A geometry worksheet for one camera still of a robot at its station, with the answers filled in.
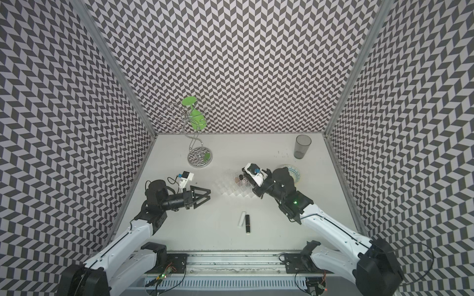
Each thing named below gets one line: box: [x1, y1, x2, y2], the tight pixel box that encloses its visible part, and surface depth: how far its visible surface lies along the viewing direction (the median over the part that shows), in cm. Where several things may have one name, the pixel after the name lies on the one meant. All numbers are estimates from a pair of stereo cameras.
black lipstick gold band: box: [245, 214, 251, 234], surface depth 84 cm
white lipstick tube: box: [237, 210, 247, 229], surface depth 85 cm
